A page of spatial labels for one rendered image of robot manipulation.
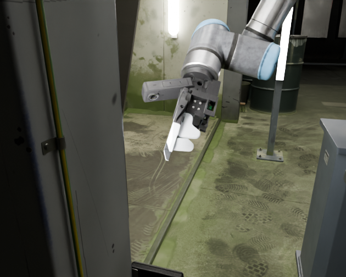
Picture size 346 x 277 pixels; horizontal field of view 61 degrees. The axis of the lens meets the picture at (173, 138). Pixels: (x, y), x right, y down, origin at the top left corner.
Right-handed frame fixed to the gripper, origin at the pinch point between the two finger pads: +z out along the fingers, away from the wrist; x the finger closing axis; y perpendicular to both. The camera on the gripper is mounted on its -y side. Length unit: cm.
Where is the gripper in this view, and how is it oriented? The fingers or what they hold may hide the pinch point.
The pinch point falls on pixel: (167, 149)
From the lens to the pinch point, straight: 58.2
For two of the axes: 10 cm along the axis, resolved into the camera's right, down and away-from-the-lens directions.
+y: 9.5, 3.1, 0.3
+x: -1.7, 4.6, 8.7
